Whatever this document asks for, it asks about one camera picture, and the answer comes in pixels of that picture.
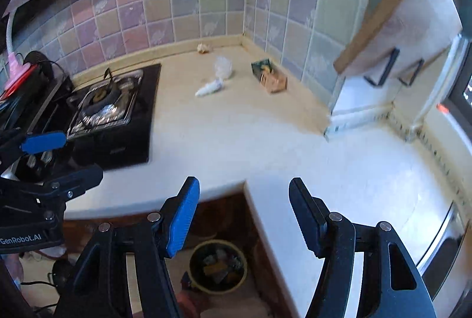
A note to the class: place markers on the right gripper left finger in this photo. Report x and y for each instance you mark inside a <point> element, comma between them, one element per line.
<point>157,239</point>

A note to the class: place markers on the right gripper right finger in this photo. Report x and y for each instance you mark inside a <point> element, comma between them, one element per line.
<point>331,238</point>

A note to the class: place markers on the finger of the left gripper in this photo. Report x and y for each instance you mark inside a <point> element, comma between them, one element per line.
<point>21,199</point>
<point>15,144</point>

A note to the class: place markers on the cream rimmed dark trash bin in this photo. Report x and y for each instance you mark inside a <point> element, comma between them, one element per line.
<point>217,267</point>

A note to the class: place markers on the black gas stove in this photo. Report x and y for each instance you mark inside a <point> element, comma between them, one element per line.
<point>107,123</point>

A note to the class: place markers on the small brown green carton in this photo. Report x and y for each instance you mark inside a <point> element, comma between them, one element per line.
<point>271,78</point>

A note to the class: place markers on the clear crumpled plastic wrap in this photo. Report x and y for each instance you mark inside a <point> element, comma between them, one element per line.
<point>223,68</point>

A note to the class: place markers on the beige crumpled paper ball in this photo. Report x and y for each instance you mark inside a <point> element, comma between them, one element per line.
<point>203,48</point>

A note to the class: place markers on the wooden cutting board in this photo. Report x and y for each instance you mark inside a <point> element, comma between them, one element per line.
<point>420,29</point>

